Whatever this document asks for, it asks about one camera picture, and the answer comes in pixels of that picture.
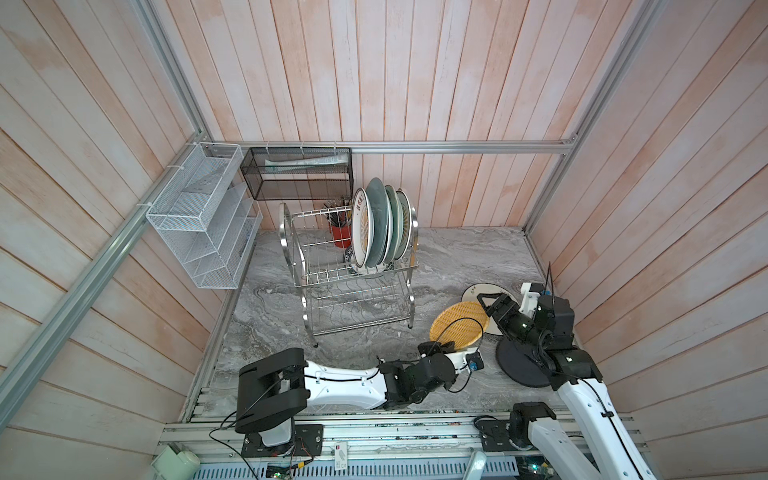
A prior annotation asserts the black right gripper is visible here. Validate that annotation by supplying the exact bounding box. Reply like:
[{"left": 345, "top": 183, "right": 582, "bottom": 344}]
[{"left": 478, "top": 291, "right": 544, "bottom": 351}]

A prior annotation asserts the yellow woven coaster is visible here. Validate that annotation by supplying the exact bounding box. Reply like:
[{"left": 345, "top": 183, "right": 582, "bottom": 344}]
[{"left": 429, "top": 301, "right": 489, "bottom": 350}]

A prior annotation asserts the black round plate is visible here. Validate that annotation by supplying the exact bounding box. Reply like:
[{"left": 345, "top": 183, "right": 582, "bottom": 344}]
[{"left": 495, "top": 337, "right": 550, "bottom": 388}]

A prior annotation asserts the stainless steel dish rack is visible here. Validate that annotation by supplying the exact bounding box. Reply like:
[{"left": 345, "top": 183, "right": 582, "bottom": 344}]
[{"left": 278, "top": 203, "right": 418, "bottom": 347}]

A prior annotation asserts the orange sunburst plate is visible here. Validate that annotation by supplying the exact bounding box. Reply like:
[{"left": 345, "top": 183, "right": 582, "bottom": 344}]
[
  {"left": 397, "top": 189, "right": 418, "bottom": 260},
  {"left": 351, "top": 188, "right": 374, "bottom": 267}
]

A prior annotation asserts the white green clover plate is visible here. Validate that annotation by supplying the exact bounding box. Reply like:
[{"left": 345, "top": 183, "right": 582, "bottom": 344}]
[{"left": 384, "top": 185, "right": 404, "bottom": 263}]

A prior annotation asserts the large teal plate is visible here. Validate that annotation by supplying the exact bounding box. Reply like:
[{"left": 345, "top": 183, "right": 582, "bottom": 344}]
[{"left": 366, "top": 177, "right": 391, "bottom": 268}]

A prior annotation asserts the light blue flower plate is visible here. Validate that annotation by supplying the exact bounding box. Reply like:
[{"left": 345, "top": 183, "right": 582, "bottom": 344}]
[{"left": 395, "top": 189, "right": 412, "bottom": 260}]

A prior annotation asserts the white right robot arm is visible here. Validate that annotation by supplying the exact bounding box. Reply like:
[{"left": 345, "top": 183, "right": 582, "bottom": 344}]
[{"left": 477, "top": 292, "right": 655, "bottom": 479}]

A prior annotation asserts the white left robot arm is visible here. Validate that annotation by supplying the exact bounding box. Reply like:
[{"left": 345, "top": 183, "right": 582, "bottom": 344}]
[{"left": 234, "top": 342, "right": 484, "bottom": 447}]

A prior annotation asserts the green rim lettered plate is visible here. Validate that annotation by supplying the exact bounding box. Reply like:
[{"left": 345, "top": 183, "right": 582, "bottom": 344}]
[{"left": 344, "top": 247, "right": 394, "bottom": 276}]

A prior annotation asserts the red pen holder cup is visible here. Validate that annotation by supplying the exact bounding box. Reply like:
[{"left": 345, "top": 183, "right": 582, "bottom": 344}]
[{"left": 330, "top": 223, "right": 352, "bottom": 249}]

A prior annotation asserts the bundle of pens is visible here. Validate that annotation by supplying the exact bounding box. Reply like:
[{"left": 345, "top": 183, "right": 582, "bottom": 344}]
[{"left": 323, "top": 199, "right": 351, "bottom": 228}]

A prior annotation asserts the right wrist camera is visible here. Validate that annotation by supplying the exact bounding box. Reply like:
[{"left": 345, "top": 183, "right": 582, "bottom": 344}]
[{"left": 519, "top": 282, "right": 547, "bottom": 318}]

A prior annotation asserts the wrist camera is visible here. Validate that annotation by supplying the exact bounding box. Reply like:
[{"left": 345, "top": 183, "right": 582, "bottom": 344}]
[
  {"left": 519, "top": 282, "right": 547, "bottom": 318},
  {"left": 462, "top": 349, "right": 485, "bottom": 372}
]

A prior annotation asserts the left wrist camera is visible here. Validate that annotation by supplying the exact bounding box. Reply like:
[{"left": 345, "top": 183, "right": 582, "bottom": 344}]
[{"left": 462, "top": 349, "right": 485, "bottom": 372}]

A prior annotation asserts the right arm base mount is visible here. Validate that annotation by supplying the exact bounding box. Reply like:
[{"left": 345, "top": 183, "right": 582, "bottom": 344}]
[{"left": 473, "top": 415, "right": 533, "bottom": 452}]

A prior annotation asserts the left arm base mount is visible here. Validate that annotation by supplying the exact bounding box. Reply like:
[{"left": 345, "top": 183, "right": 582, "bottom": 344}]
[{"left": 241, "top": 420, "right": 324, "bottom": 458}]

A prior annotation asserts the black mesh wall basket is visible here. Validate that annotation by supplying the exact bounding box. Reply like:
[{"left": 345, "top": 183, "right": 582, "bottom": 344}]
[{"left": 240, "top": 146, "right": 354, "bottom": 201}]

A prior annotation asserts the aluminium front rail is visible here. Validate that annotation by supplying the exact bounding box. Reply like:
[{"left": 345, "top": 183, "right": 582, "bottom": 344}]
[{"left": 155, "top": 411, "right": 649, "bottom": 480}]

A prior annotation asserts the white wire mesh shelf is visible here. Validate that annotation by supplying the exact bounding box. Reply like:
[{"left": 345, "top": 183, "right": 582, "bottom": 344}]
[{"left": 147, "top": 142, "right": 263, "bottom": 290}]

